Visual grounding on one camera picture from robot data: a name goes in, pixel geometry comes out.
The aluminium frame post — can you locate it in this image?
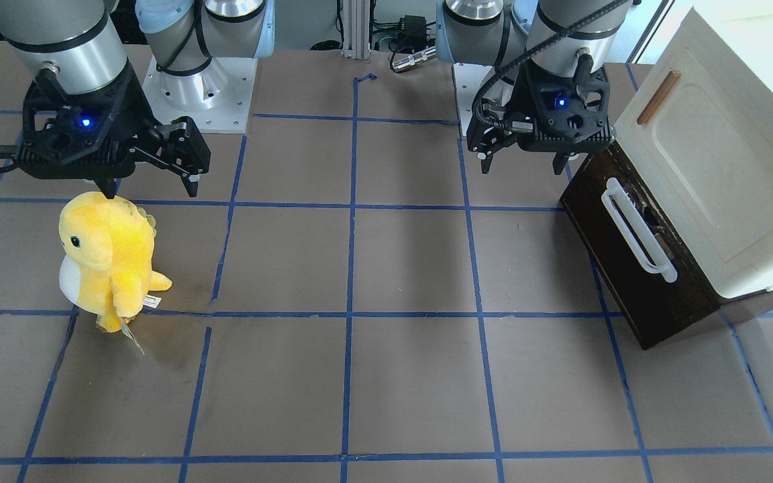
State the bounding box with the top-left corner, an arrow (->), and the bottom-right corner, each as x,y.
340,0 -> 372,61

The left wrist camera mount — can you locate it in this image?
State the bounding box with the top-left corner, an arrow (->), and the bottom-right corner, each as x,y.
503,60 -> 611,142

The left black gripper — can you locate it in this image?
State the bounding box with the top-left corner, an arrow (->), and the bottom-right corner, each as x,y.
467,120 -> 616,176

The dark brown wooden drawer cabinet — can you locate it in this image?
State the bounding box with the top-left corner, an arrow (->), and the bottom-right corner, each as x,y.
560,143 -> 773,350

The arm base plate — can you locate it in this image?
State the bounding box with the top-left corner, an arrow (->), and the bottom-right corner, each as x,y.
453,63 -> 517,140
142,58 -> 258,134

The yellow plush dinosaur toy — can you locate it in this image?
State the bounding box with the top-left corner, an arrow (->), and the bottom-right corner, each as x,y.
58,191 -> 172,341

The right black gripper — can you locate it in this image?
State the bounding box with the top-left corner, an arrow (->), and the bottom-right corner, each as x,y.
94,115 -> 211,201

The cream plastic storage box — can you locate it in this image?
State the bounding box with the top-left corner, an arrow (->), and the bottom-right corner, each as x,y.
615,1 -> 773,299

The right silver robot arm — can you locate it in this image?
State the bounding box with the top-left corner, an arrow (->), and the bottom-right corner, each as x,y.
0,1 -> 275,199

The white drawer handle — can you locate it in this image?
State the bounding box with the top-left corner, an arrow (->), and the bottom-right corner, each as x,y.
601,177 -> 678,282

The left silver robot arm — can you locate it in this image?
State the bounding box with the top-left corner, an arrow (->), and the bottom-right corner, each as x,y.
435,1 -> 631,174

